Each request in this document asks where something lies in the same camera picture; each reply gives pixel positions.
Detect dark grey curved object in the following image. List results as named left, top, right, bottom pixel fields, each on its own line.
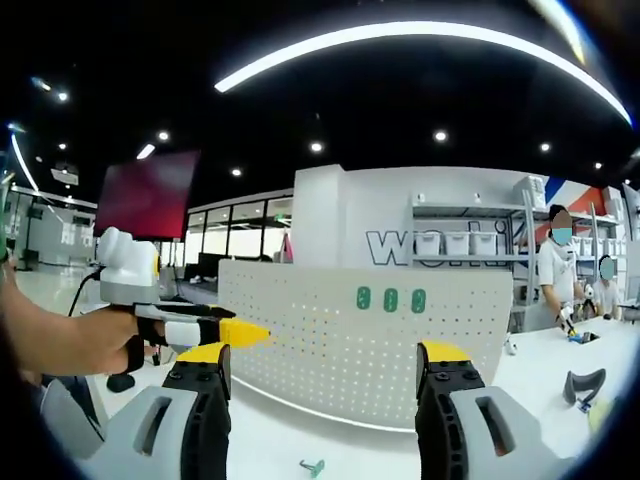
left=563, top=368, right=607, bottom=407

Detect white perforated mounting plate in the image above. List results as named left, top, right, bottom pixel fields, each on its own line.
left=217, top=259, right=514, bottom=431

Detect white mesh office chair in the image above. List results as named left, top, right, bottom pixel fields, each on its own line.
left=39, top=377, right=109, bottom=459

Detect round ceiling spotlights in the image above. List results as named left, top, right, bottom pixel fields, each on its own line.
left=29, top=77, right=604, bottom=176

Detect black computer monitor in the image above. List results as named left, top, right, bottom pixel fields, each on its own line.
left=197, top=252, right=274, bottom=281

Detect white drawer box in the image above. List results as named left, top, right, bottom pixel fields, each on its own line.
left=514, top=175, right=549, bottom=211

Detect person's left hand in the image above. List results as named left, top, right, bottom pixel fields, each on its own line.
left=64, top=302, right=140, bottom=376

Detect metal shelving rack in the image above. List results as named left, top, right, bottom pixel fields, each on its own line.
left=409, top=189, right=629, bottom=321

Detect red wall screen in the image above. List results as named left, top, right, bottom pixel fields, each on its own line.
left=93, top=149, right=202, bottom=241

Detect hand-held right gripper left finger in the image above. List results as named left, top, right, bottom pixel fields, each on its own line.
left=79, top=341, right=234, bottom=480

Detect yellow cloth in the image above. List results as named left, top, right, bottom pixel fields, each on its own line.
left=588, top=397, right=616, bottom=434

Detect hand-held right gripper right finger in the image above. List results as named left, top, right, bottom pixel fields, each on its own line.
left=415, top=339, right=581, bottom=480

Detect long ceiling light strip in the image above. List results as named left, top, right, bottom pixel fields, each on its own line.
left=214, top=20, right=634, bottom=126

